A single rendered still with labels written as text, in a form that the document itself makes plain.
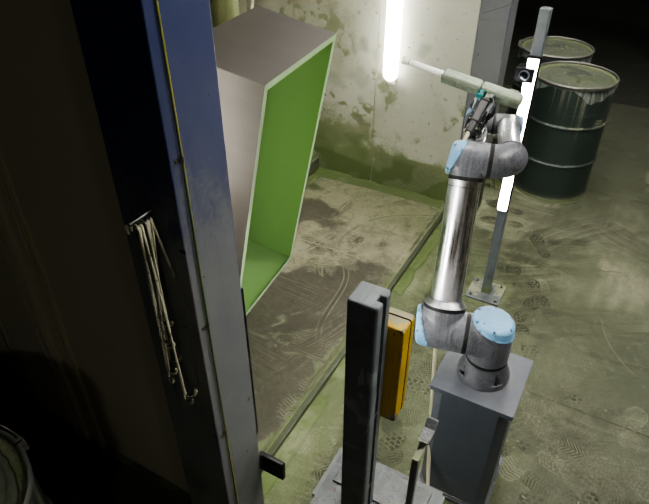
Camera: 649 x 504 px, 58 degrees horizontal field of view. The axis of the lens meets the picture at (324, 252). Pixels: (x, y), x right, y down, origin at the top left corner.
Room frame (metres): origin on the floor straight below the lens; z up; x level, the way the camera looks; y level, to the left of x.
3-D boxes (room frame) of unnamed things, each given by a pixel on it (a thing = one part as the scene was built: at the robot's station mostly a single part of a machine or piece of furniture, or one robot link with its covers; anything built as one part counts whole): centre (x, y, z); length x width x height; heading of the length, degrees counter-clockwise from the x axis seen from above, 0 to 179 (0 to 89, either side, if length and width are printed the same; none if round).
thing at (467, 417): (1.49, -0.59, 0.32); 0.31 x 0.31 x 0.64; 61
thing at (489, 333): (1.49, -0.58, 0.83); 0.17 x 0.15 x 0.18; 74
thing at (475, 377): (1.49, -0.59, 0.69); 0.19 x 0.19 x 0.10
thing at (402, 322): (0.81, -0.11, 1.42); 0.12 x 0.06 x 0.26; 61
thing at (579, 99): (4.03, -1.77, 0.44); 0.59 x 0.58 x 0.89; 166
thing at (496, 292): (2.71, -0.98, 0.01); 0.20 x 0.20 x 0.01; 61
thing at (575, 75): (4.04, -1.77, 0.86); 0.54 x 0.54 x 0.01
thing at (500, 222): (2.71, -0.98, 0.82); 0.05 x 0.05 x 1.64; 61
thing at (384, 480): (0.91, -0.15, 0.95); 0.26 x 0.15 x 0.32; 61
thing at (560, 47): (4.68, -1.84, 0.86); 0.54 x 0.54 x 0.01
